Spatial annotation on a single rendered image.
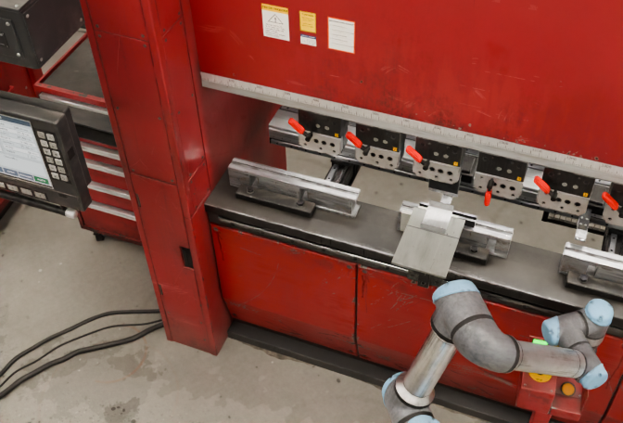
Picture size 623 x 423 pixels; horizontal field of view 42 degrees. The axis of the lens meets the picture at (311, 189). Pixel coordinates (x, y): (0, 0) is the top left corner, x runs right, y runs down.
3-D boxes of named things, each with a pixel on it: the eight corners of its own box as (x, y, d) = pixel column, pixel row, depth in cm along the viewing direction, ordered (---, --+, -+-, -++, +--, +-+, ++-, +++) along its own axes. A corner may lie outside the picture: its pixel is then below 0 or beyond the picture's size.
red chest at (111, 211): (84, 247, 404) (30, 87, 333) (135, 180, 437) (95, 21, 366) (173, 274, 390) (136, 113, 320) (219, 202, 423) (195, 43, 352)
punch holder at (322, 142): (298, 147, 277) (297, 109, 266) (308, 131, 283) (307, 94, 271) (340, 157, 273) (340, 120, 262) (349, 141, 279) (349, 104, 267)
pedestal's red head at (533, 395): (514, 406, 264) (523, 377, 251) (520, 365, 274) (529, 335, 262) (578, 422, 259) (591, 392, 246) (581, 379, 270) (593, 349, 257)
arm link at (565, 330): (560, 347, 220) (597, 336, 221) (540, 314, 227) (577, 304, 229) (555, 363, 225) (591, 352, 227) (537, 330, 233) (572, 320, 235)
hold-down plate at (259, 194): (235, 198, 303) (235, 192, 301) (241, 188, 306) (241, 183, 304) (311, 218, 295) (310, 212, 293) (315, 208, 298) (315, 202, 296)
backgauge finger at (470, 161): (426, 204, 283) (427, 194, 280) (446, 156, 300) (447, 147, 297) (461, 212, 280) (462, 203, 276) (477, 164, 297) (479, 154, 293)
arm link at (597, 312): (578, 301, 227) (606, 293, 228) (571, 321, 236) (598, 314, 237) (592, 324, 222) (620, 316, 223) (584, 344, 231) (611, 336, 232)
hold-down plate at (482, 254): (400, 243, 286) (400, 237, 283) (405, 232, 289) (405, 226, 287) (485, 265, 277) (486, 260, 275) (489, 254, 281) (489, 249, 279)
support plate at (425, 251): (390, 263, 264) (391, 262, 263) (413, 209, 281) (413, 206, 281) (445, 279, 259) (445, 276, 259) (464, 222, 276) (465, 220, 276)
